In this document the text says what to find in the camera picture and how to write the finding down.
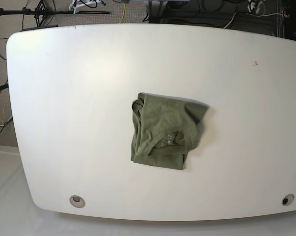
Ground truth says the left table grommet hole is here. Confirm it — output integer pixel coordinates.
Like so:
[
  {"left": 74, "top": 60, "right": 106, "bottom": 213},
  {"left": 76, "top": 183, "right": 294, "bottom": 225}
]
[{"left": 69, "top": 195, "right": 85, "bottom": 208}]

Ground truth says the olive green T-shirt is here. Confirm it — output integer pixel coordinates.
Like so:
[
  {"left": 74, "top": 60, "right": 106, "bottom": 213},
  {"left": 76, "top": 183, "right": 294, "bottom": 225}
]
[{"left": 131, "top": 93, "right": 209, "bottom": 170}]

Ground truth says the black tripod stand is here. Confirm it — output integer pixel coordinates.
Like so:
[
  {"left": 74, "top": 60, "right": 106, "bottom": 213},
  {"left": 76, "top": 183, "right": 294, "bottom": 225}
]
[{"left": 0, "top": 4, "right": 110, "bottom": 28}]

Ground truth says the right table grommet hole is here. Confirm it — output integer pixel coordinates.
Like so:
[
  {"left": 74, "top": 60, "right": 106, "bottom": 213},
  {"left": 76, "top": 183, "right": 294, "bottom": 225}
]
[{"left": 282, "top": 194, "right": 295, "bottom": 206}]

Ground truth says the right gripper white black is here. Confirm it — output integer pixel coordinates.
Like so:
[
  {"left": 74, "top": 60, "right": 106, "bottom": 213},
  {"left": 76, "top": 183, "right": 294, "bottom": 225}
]
[{"left": 68, "top": 0, "right": 106, "bottom": 14}]

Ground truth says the yellow cable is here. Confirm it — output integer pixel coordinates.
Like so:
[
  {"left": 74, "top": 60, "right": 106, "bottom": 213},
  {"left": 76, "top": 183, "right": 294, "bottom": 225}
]
[{"left": 120, "top": 2, "right": 127, "bottom": 24}]

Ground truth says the table grommet hole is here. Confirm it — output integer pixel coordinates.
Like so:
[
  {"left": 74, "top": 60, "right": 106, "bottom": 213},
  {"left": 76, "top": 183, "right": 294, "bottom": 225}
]
[
  {"left": 282, "top": 194, "right": 295, "bottom": 206},
  {"left": 69, "top": 195, "right": 85, "bottom": 208}
]

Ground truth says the white cable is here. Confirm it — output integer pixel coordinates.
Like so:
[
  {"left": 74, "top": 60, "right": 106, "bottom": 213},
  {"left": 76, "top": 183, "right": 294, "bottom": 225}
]
[{"left": 222, "top": 9, "right": 238, "bottom": 30}]

